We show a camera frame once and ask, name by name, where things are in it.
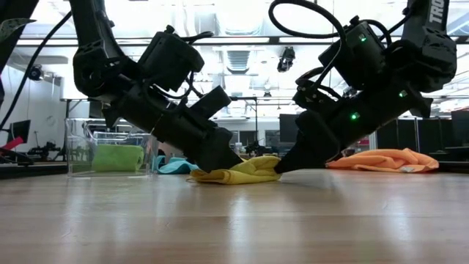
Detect green microfiber towel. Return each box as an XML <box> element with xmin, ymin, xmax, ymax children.
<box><xmin>91</xmin><ymin>144</ymin><xmax>145</xmax><ymax>172</ymax></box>

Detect blue microfiber towel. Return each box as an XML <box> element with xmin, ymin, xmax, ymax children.
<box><xmin>152</xmin><ymin>155</ymin><xmax>201</xmax><ymax>175</ymax></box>

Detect black ceiling lamp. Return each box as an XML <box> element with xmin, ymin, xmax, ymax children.
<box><xmin>277</xmin><ymin>46</ymin><xmax>296</xmax><ymax>73</ymax></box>
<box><xmin>27</xmin><ymin>65</ymin><xmax>45</xmax><ymax>82</ymax></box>

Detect green artificial plant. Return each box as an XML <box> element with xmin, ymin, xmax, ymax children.
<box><xmin>0</xmin><ymin>18</ymin><xmax>37</xmax><ymax>43</ymax></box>

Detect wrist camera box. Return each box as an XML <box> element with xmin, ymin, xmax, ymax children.
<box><xmin>190</xmin><ymin>85</ymin><xmax>232</xmax><ymax>120</ymax></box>
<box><xmin>292</xmin><ymin>67</ymin><xmax>341</xmax><ymax>111</ymax></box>

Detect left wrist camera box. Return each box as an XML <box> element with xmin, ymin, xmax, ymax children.
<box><xmin>190</xmin><ymin>85</ymin><xmax>232</xmax><ymax>120</ymax></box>

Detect large black background monitor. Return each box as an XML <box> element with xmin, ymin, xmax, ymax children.
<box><xmin>278</xmin><ymin>113</ymin><xmax>301</xmax><ymax>144</ymax></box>

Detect clear plastic basket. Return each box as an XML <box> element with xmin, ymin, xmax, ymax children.
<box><xmin>64</xmin><ymin>117</ymin><xmax>159</xmax><ymax>177</ymax></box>

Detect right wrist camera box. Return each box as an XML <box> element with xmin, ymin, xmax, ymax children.
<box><xmin>292</xmin><ymin>67</ymin><xmax>341</xmax><ymax>111</ymax></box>

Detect red bar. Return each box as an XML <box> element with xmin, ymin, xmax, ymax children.
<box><xmin>0</xmin><ymin>136</ymin><xmax>25</xmax><ymax>151</ymax></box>

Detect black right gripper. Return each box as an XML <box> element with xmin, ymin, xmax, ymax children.
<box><xmin>273</xmin><ymin>82</ymin><xmax>434</xmax><ymax>174</ymax></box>

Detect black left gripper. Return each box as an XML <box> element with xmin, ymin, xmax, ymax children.
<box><xmin>102</xmin><ymin>82</ymin><xmax>245</xmax><ymax>173</ymax></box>

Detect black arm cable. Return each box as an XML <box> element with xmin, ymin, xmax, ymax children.
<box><xmin>268</xmin><ymin>0</ymin><xmax>393</xmax><ymax>92</ymax></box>
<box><xmin>0</xmin><ymin>10</ymin><xmax>73</xmax><ymax>131</ymax></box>

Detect orange microfiber towel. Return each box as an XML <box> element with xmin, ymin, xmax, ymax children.
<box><xmin>325</xmin><ymin>147</ymin><xmax>440</xmax><ymax>174</ymax></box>

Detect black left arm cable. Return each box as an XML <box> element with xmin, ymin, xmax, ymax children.
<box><xmin>0</xmin><ymin>10</ymin><xmax>73</xmax><ymax>131</ymax></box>

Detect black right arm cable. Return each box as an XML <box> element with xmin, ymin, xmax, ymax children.
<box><xmin>268</xmin><ymin>0</ymin><xmax>393</xmax><ymax>92</ymax></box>

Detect black partition panels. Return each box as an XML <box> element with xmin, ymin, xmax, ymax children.
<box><xmin>377</xmin><ymin>117</ymin><xmax>452</xmax><ymax>162</ymax></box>

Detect small black background monitor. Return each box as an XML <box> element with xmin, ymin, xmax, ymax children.
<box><xmin>6</xmin><ymin>119</ymin><xmax>32</xmax><ymax>147</ymax></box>

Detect white ceiling duct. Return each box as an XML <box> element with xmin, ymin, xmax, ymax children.
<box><xmin>215</xmin><ymin>0</ymin><xmax>265</xmax><ymax>37</ymax></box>

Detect yellow microfiber towel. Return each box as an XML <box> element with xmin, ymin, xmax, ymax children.
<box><xmin>186</xmin><ymin>155</ymin><xmax>282</xmax><ymax>186</ymax></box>

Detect black background rig frame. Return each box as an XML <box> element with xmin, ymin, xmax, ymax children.
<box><xmin>229</xmin><ymin>96</ymin><xmax>259</xmax><ymax>147</ymax></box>

